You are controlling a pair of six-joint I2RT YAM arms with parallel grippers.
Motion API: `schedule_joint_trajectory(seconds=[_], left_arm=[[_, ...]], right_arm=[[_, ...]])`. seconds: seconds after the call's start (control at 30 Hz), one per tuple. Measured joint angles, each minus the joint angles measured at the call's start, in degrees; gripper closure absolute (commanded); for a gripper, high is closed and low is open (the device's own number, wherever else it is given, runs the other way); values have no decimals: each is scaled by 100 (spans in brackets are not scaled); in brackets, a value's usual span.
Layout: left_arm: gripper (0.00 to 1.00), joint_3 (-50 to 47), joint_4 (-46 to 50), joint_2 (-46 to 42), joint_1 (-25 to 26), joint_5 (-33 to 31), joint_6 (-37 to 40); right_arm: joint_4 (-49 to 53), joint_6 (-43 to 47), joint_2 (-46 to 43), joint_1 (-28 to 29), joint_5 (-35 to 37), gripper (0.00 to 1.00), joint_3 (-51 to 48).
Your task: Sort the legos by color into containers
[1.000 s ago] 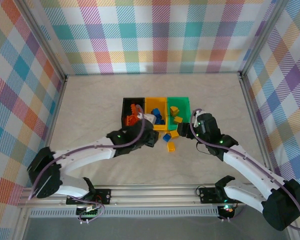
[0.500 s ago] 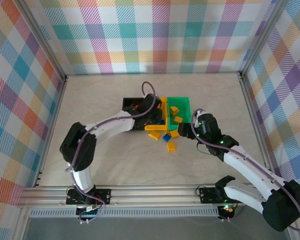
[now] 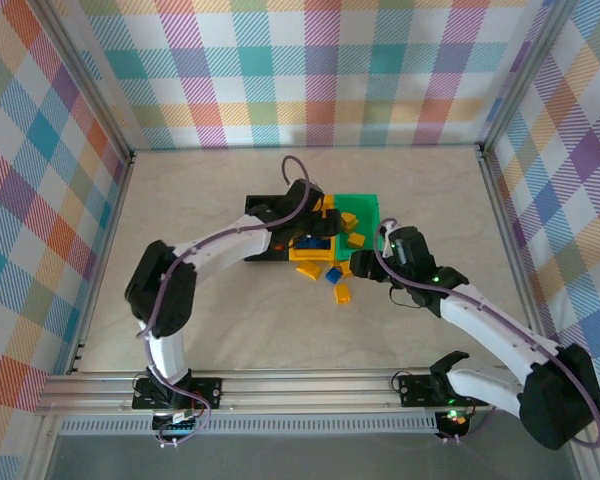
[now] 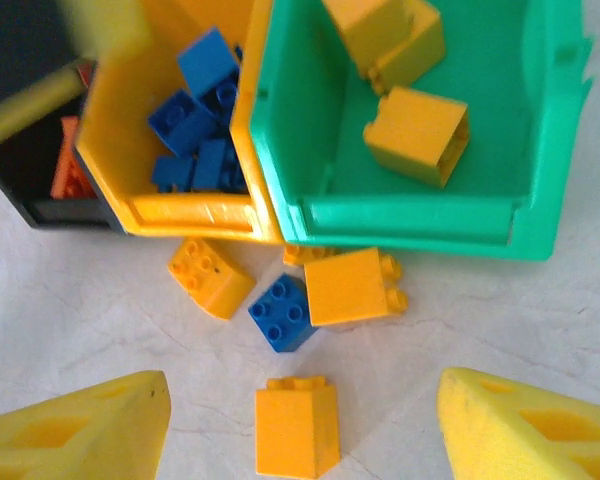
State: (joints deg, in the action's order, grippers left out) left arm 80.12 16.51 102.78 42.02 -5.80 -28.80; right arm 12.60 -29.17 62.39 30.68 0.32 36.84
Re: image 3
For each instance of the long blue lego brick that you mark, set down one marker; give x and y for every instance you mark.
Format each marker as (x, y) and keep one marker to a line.
(307, 244)

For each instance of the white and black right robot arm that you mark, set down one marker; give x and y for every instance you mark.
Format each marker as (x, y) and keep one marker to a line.
(490, 325)

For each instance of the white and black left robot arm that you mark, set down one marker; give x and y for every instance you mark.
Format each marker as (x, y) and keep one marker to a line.
(220, 250)

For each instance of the yellow plastic container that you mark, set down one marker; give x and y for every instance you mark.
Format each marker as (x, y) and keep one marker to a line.
(310, 255)

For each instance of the green plastic container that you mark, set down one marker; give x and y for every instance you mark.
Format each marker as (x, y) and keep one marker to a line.
(365, 210)

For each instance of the black plastic container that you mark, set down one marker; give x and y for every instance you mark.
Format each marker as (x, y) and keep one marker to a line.
(267, 257)

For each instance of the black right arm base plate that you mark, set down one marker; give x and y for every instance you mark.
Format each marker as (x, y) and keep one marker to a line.
(415, 390)

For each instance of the aluminium table side rail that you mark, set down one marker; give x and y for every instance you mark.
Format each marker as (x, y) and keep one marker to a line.
(510, 225)
(98, 250)

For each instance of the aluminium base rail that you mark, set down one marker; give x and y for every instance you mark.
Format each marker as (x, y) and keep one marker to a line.
(305, 395)

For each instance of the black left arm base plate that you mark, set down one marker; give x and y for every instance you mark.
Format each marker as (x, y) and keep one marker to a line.
(210, 390)

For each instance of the aluminium frame post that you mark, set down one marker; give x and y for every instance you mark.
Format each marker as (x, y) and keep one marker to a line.
(92, 85)
(522, 75)

